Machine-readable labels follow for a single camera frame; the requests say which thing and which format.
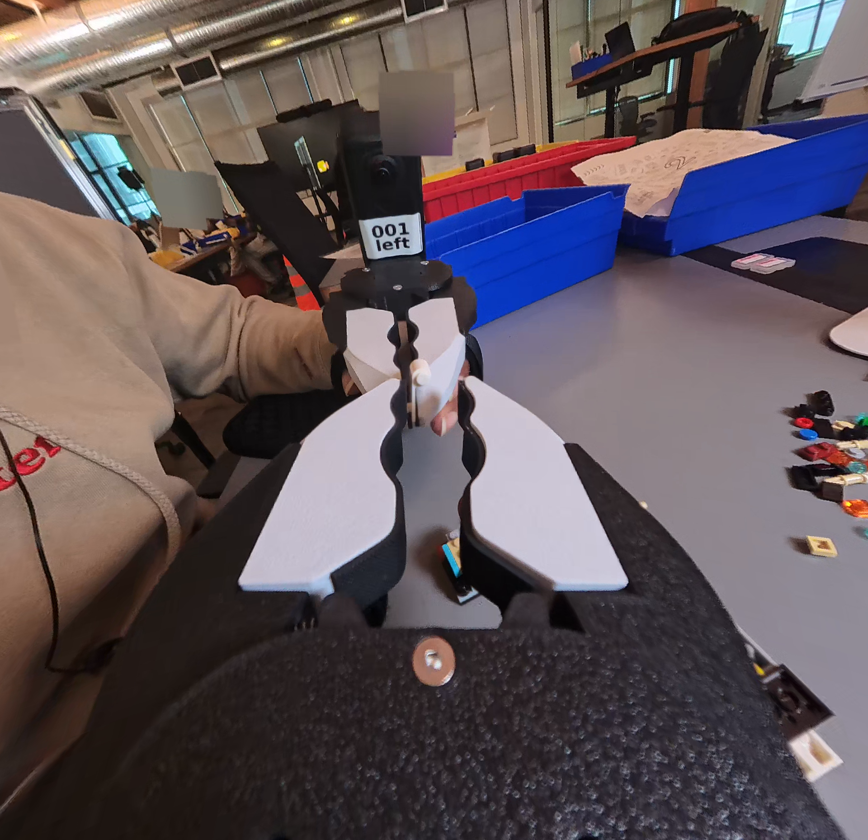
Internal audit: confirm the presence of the beige hoodie drawstring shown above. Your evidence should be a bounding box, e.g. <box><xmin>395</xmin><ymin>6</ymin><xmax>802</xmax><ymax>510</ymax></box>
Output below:
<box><xmin>0</xmin><ymin>406</ymin><xmax>184</xmax><ymax>559</ymax></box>

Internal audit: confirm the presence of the silver ventilation duct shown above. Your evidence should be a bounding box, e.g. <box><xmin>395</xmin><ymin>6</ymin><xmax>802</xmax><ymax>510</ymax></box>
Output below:
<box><xmin>163</xmin><ymin>0</ymin><xmax>550</xmax><ymax>64</ymax></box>
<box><xmin>0</xmin><ymin>0</ymin><xmax>408</xmax><ymax>98</ymax></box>

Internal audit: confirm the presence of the person's left forearm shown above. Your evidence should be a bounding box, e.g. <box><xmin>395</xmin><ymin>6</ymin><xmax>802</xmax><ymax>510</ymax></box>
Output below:
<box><xmin>170</xmin><ymin>280</ymin><xmax>343</xmax><ymax>407</ymax></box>

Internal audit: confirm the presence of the whiteboard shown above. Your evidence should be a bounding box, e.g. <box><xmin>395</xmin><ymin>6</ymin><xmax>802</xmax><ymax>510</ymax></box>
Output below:
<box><xmin>800</xmin><ymin>0</ymin><xmax>868</xmax><ymax>103</ymax></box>

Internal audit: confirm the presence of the white printed paper bag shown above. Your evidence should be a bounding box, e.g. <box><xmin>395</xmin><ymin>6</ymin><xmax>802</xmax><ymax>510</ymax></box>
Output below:
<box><xmin>571</xmin><ymin>128</ymin><xmax>815</xmax><ymax>218</ymax></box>

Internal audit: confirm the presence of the grey red lego beam frame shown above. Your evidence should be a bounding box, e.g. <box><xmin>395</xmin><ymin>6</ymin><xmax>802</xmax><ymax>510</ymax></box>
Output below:
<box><xmin>742</xmin><ymin>640</ymin><xmax>845</xmax><ymax>784</ymax></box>

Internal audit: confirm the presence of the white wooden book stand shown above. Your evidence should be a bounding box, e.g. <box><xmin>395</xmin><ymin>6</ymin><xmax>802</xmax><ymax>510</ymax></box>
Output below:
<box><xmin>829</xmin><ymin>307</ymin><xmax>868</xmax><ymax>361</ymax></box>

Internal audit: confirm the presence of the black floor lamp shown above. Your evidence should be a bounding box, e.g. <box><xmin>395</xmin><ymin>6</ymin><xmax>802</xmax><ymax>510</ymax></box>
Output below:
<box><xmin>521</xmin><ymin>0</ymin><xmax>572</xmax><ymax>144</ymax></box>

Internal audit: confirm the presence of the black chair armrest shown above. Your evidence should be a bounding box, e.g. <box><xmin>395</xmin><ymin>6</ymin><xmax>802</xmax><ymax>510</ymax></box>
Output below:
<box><xmin>222</xmin><ymin>391</ymin><xmax>360</xmax><ymax>460</ymax></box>

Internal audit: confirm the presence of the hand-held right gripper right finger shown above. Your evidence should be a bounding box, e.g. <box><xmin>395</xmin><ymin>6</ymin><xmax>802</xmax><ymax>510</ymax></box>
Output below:
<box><xmin>461</xmin><ymin>375</ymin><xmax>628</xmax><ymax>591</ymax></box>

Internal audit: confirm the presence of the wooden standing desk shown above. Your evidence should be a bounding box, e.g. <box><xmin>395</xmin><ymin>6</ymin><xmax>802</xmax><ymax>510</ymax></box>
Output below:
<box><xmin>566</xmin><ymin>13</ymin><xmax>762</xmax><ymax>140</ymax></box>

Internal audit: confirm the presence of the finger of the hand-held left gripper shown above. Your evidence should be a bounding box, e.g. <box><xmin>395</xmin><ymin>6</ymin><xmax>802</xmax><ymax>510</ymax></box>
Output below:
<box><xmin>342</xmin><ymin>306</ymin><xmax>408</xmax><ymax>399</ymax></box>
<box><xmin>406</xmin><ymin>296</ymin><xmax>469</xmax><ymax>430</ymax></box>

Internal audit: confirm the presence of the person's left hand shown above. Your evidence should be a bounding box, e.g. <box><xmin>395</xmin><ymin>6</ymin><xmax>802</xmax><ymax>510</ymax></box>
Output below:
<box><xmin>429</xmin><ymin>360</ymin><xmax>472</xmax><ymax>439</ymax></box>

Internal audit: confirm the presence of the dark flat screen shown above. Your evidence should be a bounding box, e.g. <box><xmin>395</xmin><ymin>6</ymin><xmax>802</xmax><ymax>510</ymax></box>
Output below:
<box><xmin>0</xmin><ymin>87</ymin><xmax>118</xmax><ymax>220</ymax></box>

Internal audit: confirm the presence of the small tan grey lego assembly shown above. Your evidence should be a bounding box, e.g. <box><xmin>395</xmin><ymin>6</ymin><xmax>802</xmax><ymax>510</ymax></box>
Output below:
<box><xmin>439</xmin><ymin>527</ymin><xmax>480</xmax><ymax>605</ymax></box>

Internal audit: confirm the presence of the thin black cable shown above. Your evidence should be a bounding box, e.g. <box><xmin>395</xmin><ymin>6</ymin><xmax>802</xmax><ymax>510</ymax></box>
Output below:
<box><xmin>0</xmin><ymin>423</ymin><xmax>126</xmax><ymax>676</ymax></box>

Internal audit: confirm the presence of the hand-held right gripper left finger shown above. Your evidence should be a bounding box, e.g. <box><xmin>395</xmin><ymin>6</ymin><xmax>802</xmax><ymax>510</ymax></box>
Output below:
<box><xmin>239</xmin><ymin>378</ymin><xmax>408</xmax><ymax>593</ymax></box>

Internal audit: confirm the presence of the black desk mat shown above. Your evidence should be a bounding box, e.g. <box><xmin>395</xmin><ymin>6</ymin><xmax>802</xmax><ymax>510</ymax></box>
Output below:
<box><xmin>681</xmin><ymin>235</ymin><xmax>868</xmax><ymax>315</ymax></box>

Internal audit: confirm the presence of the scatter of small colourful pieces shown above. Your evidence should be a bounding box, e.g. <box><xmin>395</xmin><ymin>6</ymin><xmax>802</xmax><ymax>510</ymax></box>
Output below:
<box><xmin>788</xmin><ymin>389</ymin><xmax>868</xmax><ymax>521</ymax></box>

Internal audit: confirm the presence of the red plastic storage bin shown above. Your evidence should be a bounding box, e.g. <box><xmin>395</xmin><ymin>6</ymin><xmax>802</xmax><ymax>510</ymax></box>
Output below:
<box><xmin>422</xmin><ymin>137</ymin><xmax>638</xmax><ymax>225</ymax></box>

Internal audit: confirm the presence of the black computer monitor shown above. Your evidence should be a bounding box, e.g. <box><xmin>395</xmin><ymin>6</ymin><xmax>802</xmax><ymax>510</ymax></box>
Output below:
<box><xmin>256</xmin><ymin>101</ymin><xmax>381</xmax><ymax>193</ymax></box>

